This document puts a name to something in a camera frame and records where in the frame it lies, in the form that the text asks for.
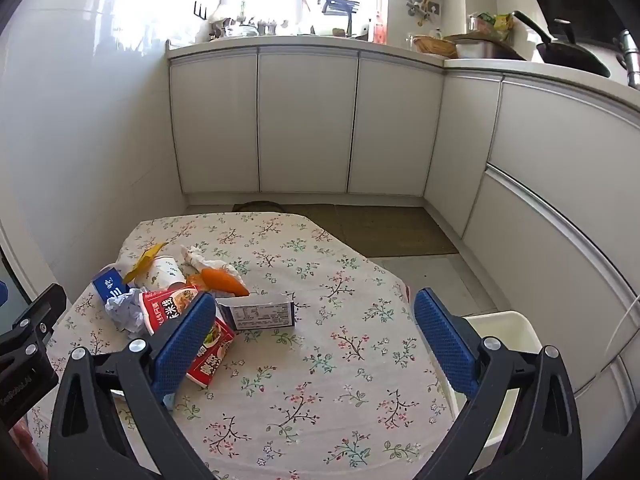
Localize dark utensil rack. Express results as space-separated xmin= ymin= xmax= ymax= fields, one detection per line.
xmin=320 ymin=0 xmax=361 ymax=38

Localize white cardboard box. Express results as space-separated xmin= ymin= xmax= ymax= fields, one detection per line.
xmin=215 ymin=296 xmax=296 ymax=332

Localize steel pot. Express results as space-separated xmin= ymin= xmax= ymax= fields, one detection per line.
xmin=455 ymin=40 xmax=496 ymax=59

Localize round dark mat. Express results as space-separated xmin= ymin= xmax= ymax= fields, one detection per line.
xmin=232 ymin=201 xmax=286 ymax=213

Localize floral tablecloth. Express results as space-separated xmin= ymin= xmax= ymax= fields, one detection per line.
xmin=27 ymin=212 xmax=456 ymax=480

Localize white kitchen countertop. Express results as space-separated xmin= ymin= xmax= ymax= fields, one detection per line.
xmin=167 ymin=35 xmax=640 ymax=108

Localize floral paper cup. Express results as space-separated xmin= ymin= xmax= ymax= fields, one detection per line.
xmin=136 ymin=255 xmax=187 ymax=292

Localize white paper ball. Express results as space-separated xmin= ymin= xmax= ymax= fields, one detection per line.
xmin=104 ymin=287 xmax=153 ymax=338

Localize yellow green snack bags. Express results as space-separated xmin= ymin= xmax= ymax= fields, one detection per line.
xmin=477 ymin=12 xmax=516 ymax=31

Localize white plastic bin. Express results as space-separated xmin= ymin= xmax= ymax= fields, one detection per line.
xmin=439 ymin=310 xmax=543 ymax=448

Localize orange snack packet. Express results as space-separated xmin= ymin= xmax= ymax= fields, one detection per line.
xmin=200 ymin=267 xmax=250 ymax=297

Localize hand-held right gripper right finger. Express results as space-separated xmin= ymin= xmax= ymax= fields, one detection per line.
xmin=410 ymin=287 xmax=583 ymax=480

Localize yellow wrapper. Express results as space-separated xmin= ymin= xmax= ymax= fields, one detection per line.
xmin=122 ymin=242 xmax=170 ymax=285

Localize crumpled white tissue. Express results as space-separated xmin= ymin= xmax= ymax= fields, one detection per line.
xmin=180 ymin=245 xmax=241 ymax=281

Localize blue and white carton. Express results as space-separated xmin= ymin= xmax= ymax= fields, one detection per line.
xmin=91 ymin=267 xmax=132 ymax=316

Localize brown woven floor mat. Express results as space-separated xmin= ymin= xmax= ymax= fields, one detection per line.
xmin=277 ymin=204 xmax=343 ymax=226
xmin=334 ymin=205 xmax=458 ymax=258

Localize white drawer front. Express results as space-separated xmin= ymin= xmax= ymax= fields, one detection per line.
xmin=460 ymin=167 xmax=640 ymax=393
xmin=486 ymin=80 xmax=640 ymax=281

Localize white cabinet door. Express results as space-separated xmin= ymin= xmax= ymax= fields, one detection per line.
xmin=257 ymin=47 xmax=360 ymax=193
xmin=348 ymin=55 xmax=445 ymax=196
xmin=424 ymin=71 xmax=503 ymax=241
xmin=170 ymin=52 xmax=259 ymax=193

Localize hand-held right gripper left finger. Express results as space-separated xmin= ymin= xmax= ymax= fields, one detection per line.
xmin=47 ymin=291 xmax=221 ymax=480

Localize white cable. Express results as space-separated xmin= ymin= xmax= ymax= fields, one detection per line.
xmin=607 ymin=295 xmax=640 ymax=361

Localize red noodle packet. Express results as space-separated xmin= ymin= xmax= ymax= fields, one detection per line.
xmin=139 ymin=284 xmax=236 ymax=390

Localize woven basket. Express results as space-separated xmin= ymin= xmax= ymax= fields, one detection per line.
xmin=412 ymin=35 xmax=458 ymax=56

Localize black frying pan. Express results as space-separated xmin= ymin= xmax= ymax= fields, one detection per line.
xmin=512 ymin=10 xmax=613 ymax=78

